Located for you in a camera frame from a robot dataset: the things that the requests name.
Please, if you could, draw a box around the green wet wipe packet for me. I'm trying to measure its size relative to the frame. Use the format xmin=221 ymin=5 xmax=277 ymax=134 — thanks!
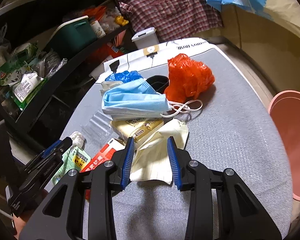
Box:
xmin=51 ymin=146 xmax=91 ymax=185

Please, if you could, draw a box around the white tissue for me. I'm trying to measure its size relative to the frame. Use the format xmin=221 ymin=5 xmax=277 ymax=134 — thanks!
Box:
xmin=69 ymin=131 xmax=85 ymax=149

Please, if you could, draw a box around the clear plastic tray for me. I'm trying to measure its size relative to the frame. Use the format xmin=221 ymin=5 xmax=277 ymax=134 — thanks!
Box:
xmin=81 ymin=111 xmax=113 ymax=141

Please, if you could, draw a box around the red ointment box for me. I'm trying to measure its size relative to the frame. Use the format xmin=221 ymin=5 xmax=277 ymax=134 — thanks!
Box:
xmin=80 ymin=138 xmax=126 ymax=201

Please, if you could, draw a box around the yellow tissue pack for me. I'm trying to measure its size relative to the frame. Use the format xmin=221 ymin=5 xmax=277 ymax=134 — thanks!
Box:
xmin=110 ymin=118 xmax=164 ymax=144

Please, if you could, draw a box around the blue surgical face mask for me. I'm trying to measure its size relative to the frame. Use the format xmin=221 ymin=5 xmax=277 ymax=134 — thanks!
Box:
xmin=102 ymin=79 xmax=203 ymax=120

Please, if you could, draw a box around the cream paper wrapper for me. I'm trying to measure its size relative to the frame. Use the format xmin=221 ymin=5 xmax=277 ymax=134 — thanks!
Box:
xmin=130 ymin=119 xmax=189 ymax=185

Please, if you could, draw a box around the blue glove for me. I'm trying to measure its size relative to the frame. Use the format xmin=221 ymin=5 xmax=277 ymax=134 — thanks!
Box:
xmin=105 ymin=70 xmax=143 ymax=83

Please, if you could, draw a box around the black plastic cup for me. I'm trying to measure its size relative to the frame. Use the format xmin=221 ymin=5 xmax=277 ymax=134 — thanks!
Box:
xmin=146 ymin=75 xmax=169 ymax=94

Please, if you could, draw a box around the red plastic bag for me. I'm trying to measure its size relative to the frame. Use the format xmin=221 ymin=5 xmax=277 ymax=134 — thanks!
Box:
xmin=164 ymin=54 xmax=215 ymax=103

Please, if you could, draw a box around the pink plastic trash bin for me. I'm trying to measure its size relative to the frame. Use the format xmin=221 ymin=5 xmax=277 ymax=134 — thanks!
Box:
xmin=268 ymin=90 xmax=300 ymax=201

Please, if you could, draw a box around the white lidded trash can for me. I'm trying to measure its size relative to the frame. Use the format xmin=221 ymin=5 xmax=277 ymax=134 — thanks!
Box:
xmin=132 ymin=27 xmax=159 ymax=49

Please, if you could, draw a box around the person's left hand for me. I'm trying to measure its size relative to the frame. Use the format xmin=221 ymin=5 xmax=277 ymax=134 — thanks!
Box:
xmin=13 ymin=214 xmax=31 ymax=239

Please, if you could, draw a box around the black storage shelf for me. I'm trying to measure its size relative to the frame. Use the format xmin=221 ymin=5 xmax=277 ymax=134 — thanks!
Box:
xmin=0 ymin=0 xmax=132 ymax=153

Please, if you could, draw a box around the green white food bag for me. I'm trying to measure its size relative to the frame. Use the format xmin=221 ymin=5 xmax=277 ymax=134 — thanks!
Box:
xmin=0 ymin=61 xmax=46 ymax=111

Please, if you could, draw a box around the grey fabric table cover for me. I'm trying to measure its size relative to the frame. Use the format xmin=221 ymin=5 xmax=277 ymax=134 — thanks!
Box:
xmin=43 ymin=37 xmax=294 ymax=240

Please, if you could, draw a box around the teal storage box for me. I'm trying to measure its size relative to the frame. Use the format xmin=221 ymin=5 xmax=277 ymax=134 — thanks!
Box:
xmin=48 ymin=16 xmax=97 ymax=53

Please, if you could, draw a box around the small white jar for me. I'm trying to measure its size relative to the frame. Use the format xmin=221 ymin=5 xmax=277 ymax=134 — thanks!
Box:
xmin=90 ymin=20 xmax=106 ymax=38

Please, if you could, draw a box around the yellow toy duck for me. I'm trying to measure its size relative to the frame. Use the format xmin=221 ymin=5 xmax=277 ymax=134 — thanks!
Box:
xmin=114 ymin=15 xmax=129 ymax=26

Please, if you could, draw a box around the red plaid cloth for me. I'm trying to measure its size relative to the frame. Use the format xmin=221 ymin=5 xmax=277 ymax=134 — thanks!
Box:
xmin=118 ymin=0 xmax=223 ymax=42

